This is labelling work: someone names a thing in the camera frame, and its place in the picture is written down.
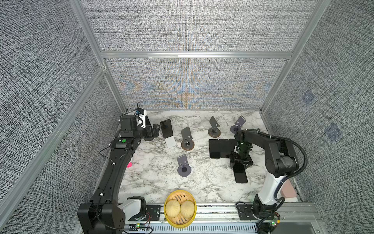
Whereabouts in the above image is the steamed bun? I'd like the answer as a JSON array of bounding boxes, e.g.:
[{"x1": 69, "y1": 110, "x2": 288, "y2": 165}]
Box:
[
  {"x1": 165, "y1": 199, "x2": 181, "y2": 218},
  {"x1": 180, "y1": 200, "x2": 195, "y2": 218}
]

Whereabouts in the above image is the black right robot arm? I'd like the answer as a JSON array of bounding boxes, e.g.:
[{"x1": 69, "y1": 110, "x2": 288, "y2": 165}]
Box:
[{"x1": 229, "y1": 129, "x2": 308, "y2": 219}]

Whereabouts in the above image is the left steamed bun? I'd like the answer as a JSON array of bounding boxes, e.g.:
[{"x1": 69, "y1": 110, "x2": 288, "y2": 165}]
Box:
[{"x1": 165, "y1": 199, "x2": 181, "y2": 218}]

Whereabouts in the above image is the purple round stand front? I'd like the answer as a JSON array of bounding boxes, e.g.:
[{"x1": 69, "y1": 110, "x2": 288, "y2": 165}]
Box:
[{"x1": 177, "y1": 155, "x2": 192, "y2": 177}]

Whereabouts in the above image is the black phone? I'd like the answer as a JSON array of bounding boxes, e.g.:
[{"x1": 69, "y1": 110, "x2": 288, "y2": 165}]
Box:
[
  {"x1": 160, "y1": 119, "x2": 173, "y2": 139},
  {"x1": 229, "y1": 139, "x2": 237, "y2": 152},
  {"x1": 208, "y1": 139, "x2": 221, "y2": 159},
  {"x1": 233, "y1": 163, "x2": 248, "y2": 184},
  {"x1": 219, "y1": 139, "x2": 231, "y2": 159}
]

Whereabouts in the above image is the purple round stand right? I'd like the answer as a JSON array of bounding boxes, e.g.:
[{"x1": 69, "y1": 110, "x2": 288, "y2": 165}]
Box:
[{"x1": 230, "y1": 116, "x2": 246, "y2": 134}]

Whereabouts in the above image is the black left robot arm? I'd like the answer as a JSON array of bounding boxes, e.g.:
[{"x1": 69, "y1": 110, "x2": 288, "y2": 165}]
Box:
[{"x1": 78, "y1": 115, "x2": 161, "y2": 234}]

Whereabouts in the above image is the white phone stand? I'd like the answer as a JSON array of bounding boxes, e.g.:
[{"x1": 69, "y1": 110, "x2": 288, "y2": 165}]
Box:
[{"x1": 165, "y1": 136, "x2": 176, "y2": 148}]

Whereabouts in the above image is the wooden base stand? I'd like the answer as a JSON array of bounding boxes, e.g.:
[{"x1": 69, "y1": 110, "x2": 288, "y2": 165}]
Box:
[
  {"x1": 181, "y1": 127, "x2": 195, "y2": 151},
  {"x1": 208, "y1": 116, "x2": 221, "y2": 138}
]

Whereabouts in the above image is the pink rectangular case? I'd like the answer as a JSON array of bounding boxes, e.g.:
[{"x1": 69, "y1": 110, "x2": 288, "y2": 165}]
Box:
[{"x1": 280, "y1": 180, "x2": 297, "y2": 200}]

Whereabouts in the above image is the wooden base stand back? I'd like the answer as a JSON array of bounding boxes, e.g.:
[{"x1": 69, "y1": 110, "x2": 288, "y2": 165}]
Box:
[{"x1": 181, "y1": 127, "x2": 195, "y2": 151}]

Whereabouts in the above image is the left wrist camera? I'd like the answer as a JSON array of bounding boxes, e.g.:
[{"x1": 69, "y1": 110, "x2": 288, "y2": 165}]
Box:
[{"x1": 135, "y1": 108, "x2": 147, "y2": 128}]

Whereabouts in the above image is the dark grey round stand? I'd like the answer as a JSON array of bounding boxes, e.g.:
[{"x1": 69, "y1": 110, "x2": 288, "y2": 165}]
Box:
[{"x1": 144, "y1": 133, "x2": 154, "y2": 141}]

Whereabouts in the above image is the aluminium frame rail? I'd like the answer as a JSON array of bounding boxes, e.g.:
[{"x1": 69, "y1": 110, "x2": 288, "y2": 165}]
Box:
[{"x1": 125, "y1": 202, "x2": 328, "y2": 234}]

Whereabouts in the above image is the purple round stand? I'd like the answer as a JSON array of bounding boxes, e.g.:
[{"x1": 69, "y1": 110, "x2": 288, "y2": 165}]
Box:
[
  {"x1": 177, "y1": 155, "x2": 192, "y2": 177},
  {"x1": 230, "y1": 116, "x2": 246, "y2": 134}
]

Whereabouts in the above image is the yellow bamboo steamer basket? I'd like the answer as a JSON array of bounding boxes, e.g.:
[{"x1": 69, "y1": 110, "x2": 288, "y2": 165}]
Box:
[{"x1": 164, "y1": 190, "x2": 197, "y2": 229}]

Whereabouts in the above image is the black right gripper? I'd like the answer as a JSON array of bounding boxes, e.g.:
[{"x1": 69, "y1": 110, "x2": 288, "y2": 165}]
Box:
[{"x1": 228, "y1": 144, "x2": 252, "y2": 168}]

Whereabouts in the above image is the wooden base stand front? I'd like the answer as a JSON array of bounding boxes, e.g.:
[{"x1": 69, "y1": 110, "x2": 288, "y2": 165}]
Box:
[{"x1": 208, "y1": 116, "x2": 221, "y2": 138}]

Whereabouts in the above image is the right steamed bun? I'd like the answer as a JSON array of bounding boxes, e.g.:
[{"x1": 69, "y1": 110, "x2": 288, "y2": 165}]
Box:
[{"x1": 180, "y1": 200, "x2": 195, "y2": 218}]

